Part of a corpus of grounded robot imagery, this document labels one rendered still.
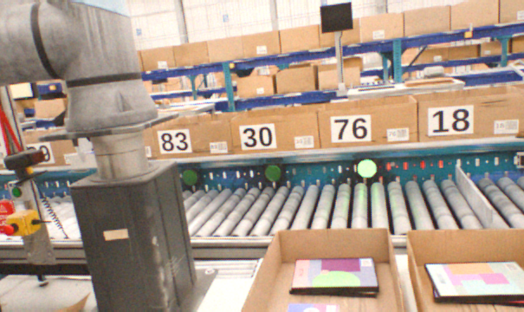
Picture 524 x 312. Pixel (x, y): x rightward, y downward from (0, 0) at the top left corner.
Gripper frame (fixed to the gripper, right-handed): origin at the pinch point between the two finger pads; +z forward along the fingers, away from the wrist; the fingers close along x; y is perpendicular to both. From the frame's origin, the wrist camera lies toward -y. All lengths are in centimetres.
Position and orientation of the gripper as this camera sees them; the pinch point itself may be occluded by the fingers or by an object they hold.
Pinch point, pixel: (87, 156)
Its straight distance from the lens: 144.7
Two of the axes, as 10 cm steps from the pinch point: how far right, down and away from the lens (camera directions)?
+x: 2.4, -2.4, 9.4
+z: 1.2, 9.7, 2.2
